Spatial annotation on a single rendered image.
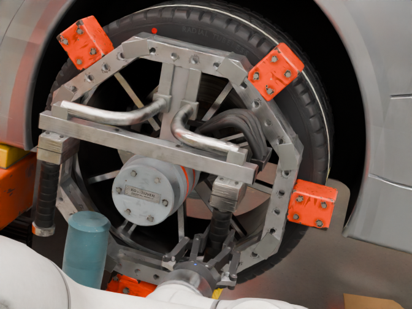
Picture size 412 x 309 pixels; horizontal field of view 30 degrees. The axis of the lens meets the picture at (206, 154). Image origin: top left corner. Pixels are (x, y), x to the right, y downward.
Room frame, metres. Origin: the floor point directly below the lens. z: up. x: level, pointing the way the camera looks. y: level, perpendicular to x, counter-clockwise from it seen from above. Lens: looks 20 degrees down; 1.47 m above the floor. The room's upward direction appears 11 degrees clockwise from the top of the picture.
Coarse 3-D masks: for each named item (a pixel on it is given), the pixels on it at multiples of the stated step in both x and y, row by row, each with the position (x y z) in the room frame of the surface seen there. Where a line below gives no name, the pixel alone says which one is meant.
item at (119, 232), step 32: (96, 96) 1.68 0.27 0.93; (224, 96) 1.59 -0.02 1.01; (128, 128) 1.65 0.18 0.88; (160, 128) 1.62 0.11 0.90; (192, 128) 1.61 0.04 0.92; (96, 160) 1.73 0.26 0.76; (96, 192) 1.66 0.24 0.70; (160, 224) 1.73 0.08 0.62; (192, 224) 1.77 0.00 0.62; (256, 224) 1.60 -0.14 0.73
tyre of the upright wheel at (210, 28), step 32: (192, 0) 1.76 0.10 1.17; (128, 32) 1.62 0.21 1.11; (160, 32) 1.60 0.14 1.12; (192, 32) 1.59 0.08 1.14; (224, 32) 1.58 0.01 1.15; (256, 32) 1.61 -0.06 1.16; (64, 64) 1.65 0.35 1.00; (288, 96) 1.55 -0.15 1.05; (320, 96) 1.65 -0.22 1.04; (320, 128) 1.54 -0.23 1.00; (320, 160) 1.53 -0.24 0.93; (288, 224) 1.53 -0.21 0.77
